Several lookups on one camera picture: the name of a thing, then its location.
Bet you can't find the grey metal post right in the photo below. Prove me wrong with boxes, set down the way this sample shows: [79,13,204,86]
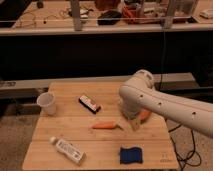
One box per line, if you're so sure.
[163,0,176,29]

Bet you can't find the black power cable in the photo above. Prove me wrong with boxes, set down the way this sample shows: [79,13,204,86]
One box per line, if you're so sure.
[168,123,203,171]

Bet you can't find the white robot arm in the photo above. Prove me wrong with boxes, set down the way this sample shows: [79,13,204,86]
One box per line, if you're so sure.
[119,70,213,138]

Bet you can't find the black and white eraser box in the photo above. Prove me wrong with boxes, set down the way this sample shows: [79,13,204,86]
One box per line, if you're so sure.
[79,94,101,114]

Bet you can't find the white glue bottle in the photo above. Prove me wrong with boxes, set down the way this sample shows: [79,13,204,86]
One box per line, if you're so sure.
[49,137,86,165]

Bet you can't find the white plastic cup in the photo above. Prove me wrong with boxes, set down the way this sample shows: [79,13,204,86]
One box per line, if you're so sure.
[36,92,56,116]

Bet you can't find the grey metal post left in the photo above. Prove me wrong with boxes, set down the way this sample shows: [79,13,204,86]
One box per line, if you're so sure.
[70,0,82,31]

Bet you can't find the black bag on shelf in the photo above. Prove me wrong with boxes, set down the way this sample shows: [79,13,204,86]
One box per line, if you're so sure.
[97,10,122,25]

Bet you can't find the grey metal post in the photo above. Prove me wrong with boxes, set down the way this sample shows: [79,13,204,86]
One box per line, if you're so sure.
[70,0,82,31]
[163,0,176,29]

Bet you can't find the blue sponge cloth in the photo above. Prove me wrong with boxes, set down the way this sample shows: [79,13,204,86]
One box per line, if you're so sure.
[120,147,143,164]

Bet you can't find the orange pepper with green stem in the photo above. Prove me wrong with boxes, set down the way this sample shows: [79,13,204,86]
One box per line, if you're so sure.
[92,122,123,130]

